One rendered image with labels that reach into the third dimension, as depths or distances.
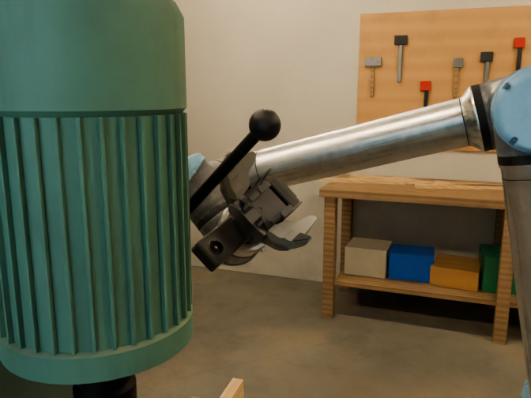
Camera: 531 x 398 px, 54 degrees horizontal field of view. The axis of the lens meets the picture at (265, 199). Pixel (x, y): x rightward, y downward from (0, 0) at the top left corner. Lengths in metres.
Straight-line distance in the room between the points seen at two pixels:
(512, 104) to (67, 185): 0.58
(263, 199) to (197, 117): 3.45
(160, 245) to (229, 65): 3.65
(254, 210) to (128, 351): 0.35
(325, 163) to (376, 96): 2.76
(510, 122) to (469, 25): 2.94
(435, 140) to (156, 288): 0.62
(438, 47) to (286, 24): 1.07
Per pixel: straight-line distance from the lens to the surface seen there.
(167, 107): 0.43
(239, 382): 0.95
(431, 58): 3.70
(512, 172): 0.82
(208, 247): 0.75
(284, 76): 3.90
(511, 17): 3.72
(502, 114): 0.78
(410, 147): 0.95
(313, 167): 0.99
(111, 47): 0.41
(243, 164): 0.72
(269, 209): 0.75
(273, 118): 0.55
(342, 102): 3.79
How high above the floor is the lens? 1.43
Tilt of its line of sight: 12 degrees down
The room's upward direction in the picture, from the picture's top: straight up
